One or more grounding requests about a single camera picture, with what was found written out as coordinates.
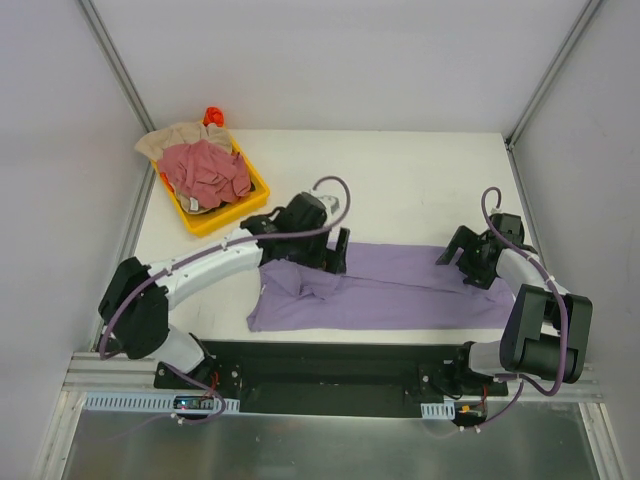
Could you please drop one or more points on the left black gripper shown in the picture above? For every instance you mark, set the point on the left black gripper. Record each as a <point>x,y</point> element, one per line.
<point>330,252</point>

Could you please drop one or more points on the white cable duct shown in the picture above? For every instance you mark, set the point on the white cable duct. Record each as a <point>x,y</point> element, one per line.
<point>160,403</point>
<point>438,411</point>

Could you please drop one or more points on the left white cable duct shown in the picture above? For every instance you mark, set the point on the left white cable duct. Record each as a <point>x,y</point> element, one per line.
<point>160,403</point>

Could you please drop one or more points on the purple t-shirt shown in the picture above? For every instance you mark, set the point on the purple t-shirt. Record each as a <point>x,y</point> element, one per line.
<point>385,287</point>

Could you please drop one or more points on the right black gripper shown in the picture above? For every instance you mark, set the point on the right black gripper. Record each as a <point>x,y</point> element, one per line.
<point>467,251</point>

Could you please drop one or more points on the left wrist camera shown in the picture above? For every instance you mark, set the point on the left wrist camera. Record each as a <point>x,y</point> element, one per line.
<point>331,203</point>

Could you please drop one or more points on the beige t-shirt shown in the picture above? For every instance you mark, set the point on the beige t-shirt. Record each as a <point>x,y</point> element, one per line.
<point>153,144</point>

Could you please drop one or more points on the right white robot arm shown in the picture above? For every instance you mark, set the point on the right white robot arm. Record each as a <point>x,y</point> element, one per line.
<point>535,315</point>

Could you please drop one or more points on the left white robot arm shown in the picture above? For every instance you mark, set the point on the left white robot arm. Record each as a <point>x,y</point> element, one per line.
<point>136,305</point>

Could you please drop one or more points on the pink t-shirt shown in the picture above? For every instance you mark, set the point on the pink t-shirt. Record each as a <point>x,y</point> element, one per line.
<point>204,176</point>

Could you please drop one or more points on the orange red cloth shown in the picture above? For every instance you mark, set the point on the orange red cloth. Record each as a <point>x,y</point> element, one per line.
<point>213,116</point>

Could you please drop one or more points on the yellow plastic tray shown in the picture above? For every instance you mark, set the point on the yellow plastic tray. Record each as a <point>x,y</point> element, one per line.
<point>201,225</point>

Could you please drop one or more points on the right white cable duct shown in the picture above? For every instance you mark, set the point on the right white cable duct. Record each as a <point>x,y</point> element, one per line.
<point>438,411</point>

